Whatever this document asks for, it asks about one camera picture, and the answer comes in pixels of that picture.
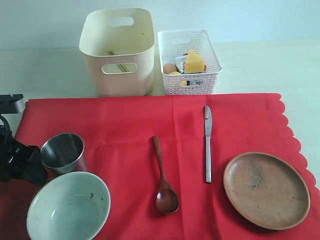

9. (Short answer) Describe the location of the silver table knife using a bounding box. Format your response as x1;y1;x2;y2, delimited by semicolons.
204;105;213;183

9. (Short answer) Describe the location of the red tablecloth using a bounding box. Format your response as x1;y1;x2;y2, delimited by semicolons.
15;93;320;240

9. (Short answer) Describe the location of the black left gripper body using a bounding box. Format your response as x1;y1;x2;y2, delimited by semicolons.
0;115;26;183

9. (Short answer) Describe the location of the steel cup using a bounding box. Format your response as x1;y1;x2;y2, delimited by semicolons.
40;132;88;175

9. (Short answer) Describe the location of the brown wooden plate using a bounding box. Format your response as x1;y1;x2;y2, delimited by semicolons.
223;152;311;231

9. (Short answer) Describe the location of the brown egg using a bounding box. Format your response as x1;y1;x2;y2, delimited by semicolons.
163;62;177;75

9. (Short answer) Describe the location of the yellow lemon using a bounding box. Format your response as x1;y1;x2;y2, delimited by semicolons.
169;71;188;87

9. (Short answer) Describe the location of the dark wooden spoon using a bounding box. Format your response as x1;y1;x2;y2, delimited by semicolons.
152;136;180;215

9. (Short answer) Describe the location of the white perforated plastic basket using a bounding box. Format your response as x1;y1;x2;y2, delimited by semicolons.
157;29;222;95

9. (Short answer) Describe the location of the yellow cheese wedge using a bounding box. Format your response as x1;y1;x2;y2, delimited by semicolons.
184;49;205;74

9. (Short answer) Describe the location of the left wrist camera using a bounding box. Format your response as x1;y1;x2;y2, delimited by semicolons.
0;93;25;114

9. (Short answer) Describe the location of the cream plastic bin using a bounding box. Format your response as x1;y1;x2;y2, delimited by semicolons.
79;8;155;97

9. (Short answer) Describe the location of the white ceramic bowl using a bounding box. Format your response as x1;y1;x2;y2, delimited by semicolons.
26;171;111;240

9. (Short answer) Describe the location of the blue white milk carton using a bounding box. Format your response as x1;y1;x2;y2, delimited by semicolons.
174;55;203;87

